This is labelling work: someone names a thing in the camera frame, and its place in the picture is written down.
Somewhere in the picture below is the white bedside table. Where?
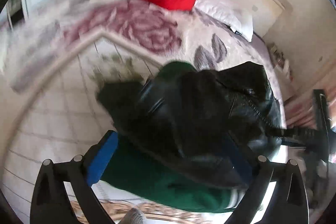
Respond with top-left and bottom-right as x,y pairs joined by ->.
267,43 -> 295,102

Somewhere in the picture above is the black leather jacket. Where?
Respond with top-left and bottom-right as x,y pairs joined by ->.
97,61 -> 318,188

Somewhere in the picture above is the green sweatshirt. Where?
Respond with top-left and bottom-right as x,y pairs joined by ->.
99,61 -> 263,214

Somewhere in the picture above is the white gloved hand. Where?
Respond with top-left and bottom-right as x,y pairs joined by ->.
119,207 -> 147,224

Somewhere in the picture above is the bed with floral purple blanket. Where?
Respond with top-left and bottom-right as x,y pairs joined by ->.
1,0 -> 282,115

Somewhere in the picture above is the white diamond pattern mat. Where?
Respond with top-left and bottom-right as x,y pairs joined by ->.
2,38 -> 159,223

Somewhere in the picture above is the white pillow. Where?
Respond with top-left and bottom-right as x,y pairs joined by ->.
194,0 -> 253,42

